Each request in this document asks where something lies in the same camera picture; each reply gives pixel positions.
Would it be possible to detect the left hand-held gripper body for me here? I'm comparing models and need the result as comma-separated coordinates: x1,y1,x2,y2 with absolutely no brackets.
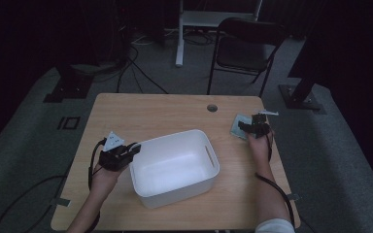
98,130,134,172

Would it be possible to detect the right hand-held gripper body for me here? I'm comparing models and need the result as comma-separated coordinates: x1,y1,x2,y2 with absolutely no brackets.
251,110,280,139

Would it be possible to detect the light blue cloth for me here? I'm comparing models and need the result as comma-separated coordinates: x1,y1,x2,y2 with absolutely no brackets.
229,113,256,141

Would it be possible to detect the white plastic basket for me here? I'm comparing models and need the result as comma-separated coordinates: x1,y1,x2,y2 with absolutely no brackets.
128,128,221,210

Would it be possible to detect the person's right hand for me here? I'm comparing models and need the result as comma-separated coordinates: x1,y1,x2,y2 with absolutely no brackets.
247,130,275,163

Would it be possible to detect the person's left hand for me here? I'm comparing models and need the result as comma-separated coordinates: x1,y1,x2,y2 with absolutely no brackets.
91,166,124,195

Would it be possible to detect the black metal stand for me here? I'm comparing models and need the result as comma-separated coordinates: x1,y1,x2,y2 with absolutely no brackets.
43,62,95,104
278,0,327,115

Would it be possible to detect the black folding chair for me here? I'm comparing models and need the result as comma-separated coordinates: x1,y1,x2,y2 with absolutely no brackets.
206,17,288,98

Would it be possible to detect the person's white sleeve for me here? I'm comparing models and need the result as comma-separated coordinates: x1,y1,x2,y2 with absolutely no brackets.
254,217,296,233

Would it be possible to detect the black floor cable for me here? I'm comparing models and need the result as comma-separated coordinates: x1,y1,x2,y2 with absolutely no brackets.
116,45,169,95

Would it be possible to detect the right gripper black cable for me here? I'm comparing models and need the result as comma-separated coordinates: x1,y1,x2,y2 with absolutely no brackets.
254,132,296,229

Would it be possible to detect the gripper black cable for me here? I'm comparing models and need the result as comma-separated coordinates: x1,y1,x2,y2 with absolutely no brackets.
0,138,108,233
254,132,296,229

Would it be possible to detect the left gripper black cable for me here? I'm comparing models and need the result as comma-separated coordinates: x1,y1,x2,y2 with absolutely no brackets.
0,138,108,233

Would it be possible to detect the bundle of floor cables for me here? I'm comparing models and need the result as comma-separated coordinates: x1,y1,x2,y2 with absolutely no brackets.
132,28,216,47

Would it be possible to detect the white desk frame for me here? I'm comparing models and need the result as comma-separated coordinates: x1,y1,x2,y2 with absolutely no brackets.
175,0,263,68

